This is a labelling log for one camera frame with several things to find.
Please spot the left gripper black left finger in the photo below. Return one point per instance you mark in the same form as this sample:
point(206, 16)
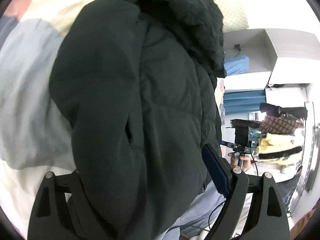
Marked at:
point(61, 210)

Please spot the black puffer jacket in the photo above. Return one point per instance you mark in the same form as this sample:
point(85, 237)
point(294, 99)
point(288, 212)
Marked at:
point(136, 80)

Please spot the stack of folded clothes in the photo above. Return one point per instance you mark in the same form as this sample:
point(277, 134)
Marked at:
point(281, 138)

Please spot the person's right hand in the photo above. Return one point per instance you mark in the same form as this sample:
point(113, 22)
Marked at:
point(245, 160)

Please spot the patchwork pastel bed quilt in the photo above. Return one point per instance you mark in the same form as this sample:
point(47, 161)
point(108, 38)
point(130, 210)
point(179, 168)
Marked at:
point(35, 137)

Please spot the blue striped pillow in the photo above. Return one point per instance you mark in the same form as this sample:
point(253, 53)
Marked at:
point(237, 65)

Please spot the cream quilted headboard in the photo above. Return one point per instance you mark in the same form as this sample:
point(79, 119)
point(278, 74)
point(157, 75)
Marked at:
point(234, 19)

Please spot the grey wall shelf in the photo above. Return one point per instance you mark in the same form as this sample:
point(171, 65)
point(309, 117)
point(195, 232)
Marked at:
point(276, 57)

